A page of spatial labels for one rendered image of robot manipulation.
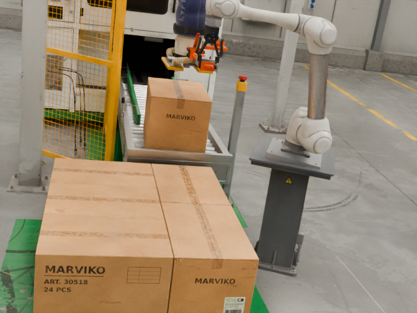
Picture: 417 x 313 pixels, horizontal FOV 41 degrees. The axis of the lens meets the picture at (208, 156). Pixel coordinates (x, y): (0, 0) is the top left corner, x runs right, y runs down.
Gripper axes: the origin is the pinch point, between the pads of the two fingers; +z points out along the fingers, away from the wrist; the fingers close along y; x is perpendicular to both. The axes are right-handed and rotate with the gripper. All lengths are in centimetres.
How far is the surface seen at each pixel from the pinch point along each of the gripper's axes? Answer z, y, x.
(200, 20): -18, -2, -49
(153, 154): 70, 19, -43
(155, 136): 60, 18, -51
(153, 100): 36, 21, -51
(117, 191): 74, 44, 12
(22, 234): 128, 99, -37
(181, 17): -18, 9, -52
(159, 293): 92, 26, 84
